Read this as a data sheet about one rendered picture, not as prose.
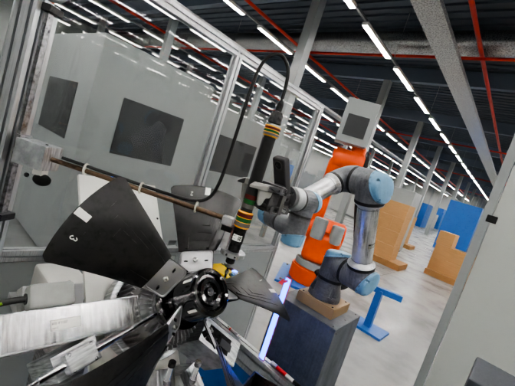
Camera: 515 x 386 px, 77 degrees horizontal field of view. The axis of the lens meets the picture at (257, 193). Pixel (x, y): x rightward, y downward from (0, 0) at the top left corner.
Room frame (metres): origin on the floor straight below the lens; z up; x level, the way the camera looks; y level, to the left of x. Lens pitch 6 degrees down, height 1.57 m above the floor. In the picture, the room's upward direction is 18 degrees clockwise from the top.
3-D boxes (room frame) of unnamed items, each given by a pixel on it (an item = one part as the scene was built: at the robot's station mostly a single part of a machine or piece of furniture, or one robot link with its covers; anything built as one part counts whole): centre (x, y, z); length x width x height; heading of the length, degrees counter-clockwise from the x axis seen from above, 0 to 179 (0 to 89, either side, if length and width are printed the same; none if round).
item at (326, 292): (1.48, -0.44, 1.10); 0.15 x 0.15 x 0.10
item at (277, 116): (0.87, 0.01, 1.50); 0.04 x 0.04 x 0.46
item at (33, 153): (0.91, 0.64, 1.39); 0.10 x 0.07 x 0.08; 86
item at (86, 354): (0.61, 0.24, 1.08); 0.07 x 0.04 x 0.06; 152
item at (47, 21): (0.92, 0.69, 1.48); 0.05 x 0.03 x 0.62; 176
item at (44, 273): (1.09, 0.58, 0.92); 0.17 x 0.16 x 0.11; 51
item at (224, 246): (0.87, 0.02, 1.34); 0.09 x 0.07 x 0.10; 86
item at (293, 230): (1.09, -0.15, 1.38); 0.11 x 0.08 x 0.11; 39
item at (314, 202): (1.07, -0.16, 1.48); 0.11 x 0.08 x 0.09; 139
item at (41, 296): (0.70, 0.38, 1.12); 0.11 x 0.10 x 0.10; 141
